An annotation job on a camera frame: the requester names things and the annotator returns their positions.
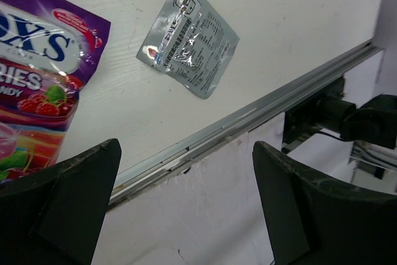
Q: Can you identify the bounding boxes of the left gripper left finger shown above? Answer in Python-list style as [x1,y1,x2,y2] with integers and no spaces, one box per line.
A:
[1,138,122,264]

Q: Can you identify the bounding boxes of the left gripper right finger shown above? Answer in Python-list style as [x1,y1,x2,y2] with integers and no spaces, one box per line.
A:
[252,141,396,264]

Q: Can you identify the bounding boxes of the purple Fox's candy bag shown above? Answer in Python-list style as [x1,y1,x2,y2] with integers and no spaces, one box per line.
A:
[1,0,110,183]

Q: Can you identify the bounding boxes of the grey sachet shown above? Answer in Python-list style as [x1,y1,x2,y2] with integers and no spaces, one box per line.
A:
[136,0,239,99]

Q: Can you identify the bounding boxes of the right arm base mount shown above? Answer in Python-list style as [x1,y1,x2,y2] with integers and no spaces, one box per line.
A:
[282,78,396,163]

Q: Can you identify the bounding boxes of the aluminium table frame rail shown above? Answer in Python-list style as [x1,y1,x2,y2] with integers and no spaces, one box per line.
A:
[109,42,381,205]

